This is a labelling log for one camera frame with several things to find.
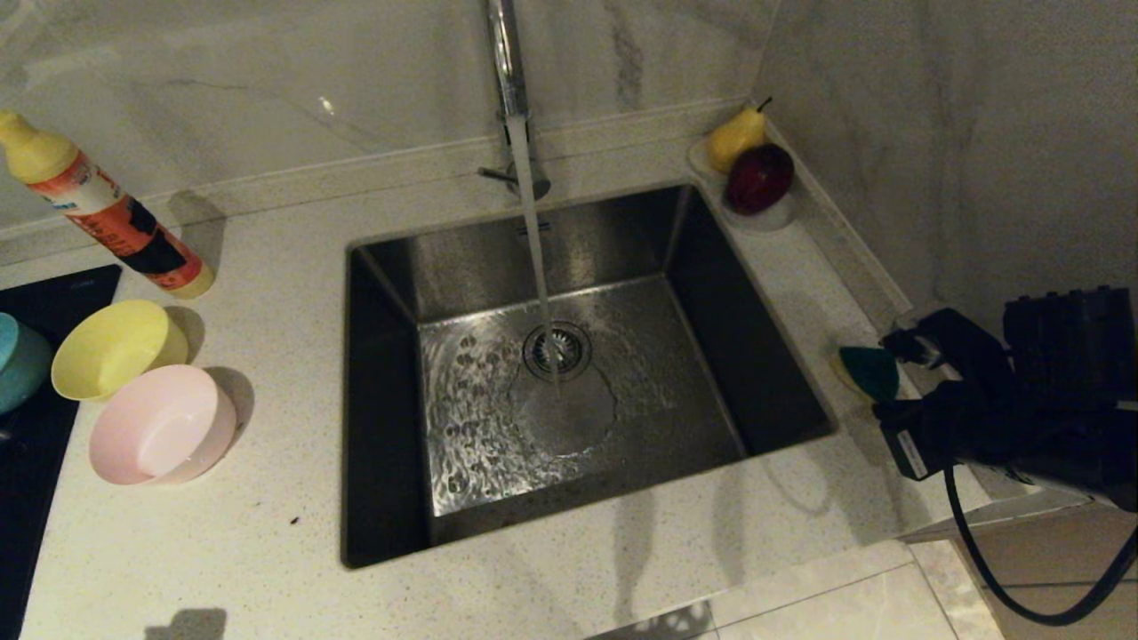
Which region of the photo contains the dark red apple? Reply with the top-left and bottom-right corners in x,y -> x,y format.
724,144 -> 796,217

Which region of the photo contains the yellow pear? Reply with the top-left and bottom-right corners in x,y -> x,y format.
707,98 -> 773,175

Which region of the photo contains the yellow plastic bowl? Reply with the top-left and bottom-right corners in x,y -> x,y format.
51,300 -> 191,404

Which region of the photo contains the green yellow sponge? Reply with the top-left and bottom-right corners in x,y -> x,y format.
836,345 -> 902,404

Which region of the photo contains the orange detergent bottle yellow cap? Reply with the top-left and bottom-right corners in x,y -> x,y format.
0,108 -> 216,300

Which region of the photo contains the blue plastic bowl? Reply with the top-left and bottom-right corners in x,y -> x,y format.
0,313 -> 53,416

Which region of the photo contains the thick black hose cable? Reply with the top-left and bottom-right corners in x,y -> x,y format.
878,308 -> 1138,626

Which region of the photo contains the round metal drain strainer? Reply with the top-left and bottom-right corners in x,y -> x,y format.
522,321 -> 593,384

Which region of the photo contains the chrome faucet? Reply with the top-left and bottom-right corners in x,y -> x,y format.
477,0 -> 552,201

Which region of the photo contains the stainless steel sink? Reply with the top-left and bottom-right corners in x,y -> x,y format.
341,182 -> 838,570

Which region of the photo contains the running water stream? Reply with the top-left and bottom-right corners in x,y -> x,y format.
505,114 -> 566,392

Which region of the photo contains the black induction cooktop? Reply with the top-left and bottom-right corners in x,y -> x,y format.
0,264 -> 123,640

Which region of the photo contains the small white dish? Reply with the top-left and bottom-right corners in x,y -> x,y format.
686,135 -> 798,234

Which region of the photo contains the pink plastic bowl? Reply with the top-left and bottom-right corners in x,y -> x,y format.
88,364 -> 239,487

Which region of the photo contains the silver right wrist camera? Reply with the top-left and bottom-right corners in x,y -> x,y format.
898,333 -> 966,383

